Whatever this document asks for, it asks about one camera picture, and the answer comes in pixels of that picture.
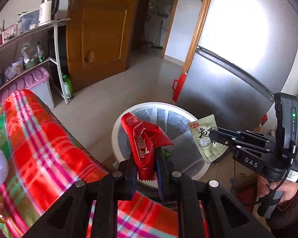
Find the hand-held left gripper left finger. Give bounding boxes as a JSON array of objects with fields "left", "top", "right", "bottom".
[{"left": 22, "top": 151, "right": 137, "bottom": 238}]

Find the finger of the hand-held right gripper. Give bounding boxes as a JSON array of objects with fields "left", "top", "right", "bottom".
[
  {"left": 210, "top": 127, "right": 277, "bottom": 143},
  {"left": 208, "top": 131, "right": 274, "bottom": 155}
]

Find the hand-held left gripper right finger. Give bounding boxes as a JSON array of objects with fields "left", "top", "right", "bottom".
[{"left": 155, "top": 147, "right": 276, "bottom": 238}]

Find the white round waste bin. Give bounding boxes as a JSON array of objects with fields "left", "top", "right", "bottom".
[{"left": 112, "top": 102, "right": 210, "bottom": 185}]

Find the translucent bin liner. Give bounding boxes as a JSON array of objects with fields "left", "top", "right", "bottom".
[{"left": 129, "top": 107, "right": 204, "bottom": 176}]

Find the pale green food packet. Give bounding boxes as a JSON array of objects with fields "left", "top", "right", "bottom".
[{"left": 187, "top": 114, "right": 229, "bottom": 164}]

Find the red snack wrapper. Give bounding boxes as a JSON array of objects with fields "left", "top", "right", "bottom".
[{"left": 121, "top": 112, "right": 174, "bottom": 181}]

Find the person's right forearm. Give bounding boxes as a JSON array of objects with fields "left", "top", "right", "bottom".
[{"left": 271, "top": 171, "right": 298, "bottom": 231}]

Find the person's right hand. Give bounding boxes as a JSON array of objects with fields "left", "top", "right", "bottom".
[{"left": 257, "top": 177, "right": 298, "bottom": 205}]

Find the silver refrigerator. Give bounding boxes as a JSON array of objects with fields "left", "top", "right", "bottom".
[{"left": 175, "top": 0, "right": 298, "bottom": 139}]

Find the red fire extinguisher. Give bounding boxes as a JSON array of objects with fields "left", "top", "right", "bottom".
[{"left": 172, "top": 71, "right": 188, "bottom": 103}]

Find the red green plaid tablecloth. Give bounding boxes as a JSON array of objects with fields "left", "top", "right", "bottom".
[{"left": 0, "top": 89, "right": 209, "bottom": 238}]

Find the green drink bottle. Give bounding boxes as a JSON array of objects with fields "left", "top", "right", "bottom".
[{"left": 62, "top": 73, "right": 74, "bottom": 99}]

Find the pink-lid storage bin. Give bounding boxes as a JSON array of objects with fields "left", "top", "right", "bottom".
[{"left": 0, "top": 67, "right": 55, "bottom": 111}]

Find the wooden door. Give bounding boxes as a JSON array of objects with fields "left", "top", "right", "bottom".
[{"left": 66, "top": 0, "right": 142, "bottom": 93}]

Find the green bowl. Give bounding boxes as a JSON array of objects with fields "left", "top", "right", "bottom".
[{"left": 23, "top": 59, "right": 38, "bottom": 70}]

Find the white plastic tub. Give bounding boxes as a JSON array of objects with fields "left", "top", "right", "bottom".
[{"left": 12, "top": 58, "right": 24, "bottom": 73}]

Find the clear plastic bag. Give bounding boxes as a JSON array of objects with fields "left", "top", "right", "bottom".
[{"left": 4, "top": 66, "right": 16, "bottom": 80}]

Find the white food bag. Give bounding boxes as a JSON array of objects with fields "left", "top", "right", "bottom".
[{"left": 21, "top": 43, "right": 38, "bottom": 62}]

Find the long metal kitchen shelf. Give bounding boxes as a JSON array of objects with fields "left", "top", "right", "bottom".
[{"left": 0, "top": 18, "right": 72, "bottom": 105}]

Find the clear plastic storage box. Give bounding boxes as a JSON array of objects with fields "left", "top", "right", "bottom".
[{"left": 17, "top": 10, "right": 40, "bottom": 34}]

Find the white electric kettle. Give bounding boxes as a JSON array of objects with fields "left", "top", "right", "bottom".
[{"left": 38, "top": 0, "right": 61, "bottom": 26}]

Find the pink utensil holder box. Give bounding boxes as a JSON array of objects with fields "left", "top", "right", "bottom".
[{"left": 1, "top": 24, "right": 18, "bottom": 42}]

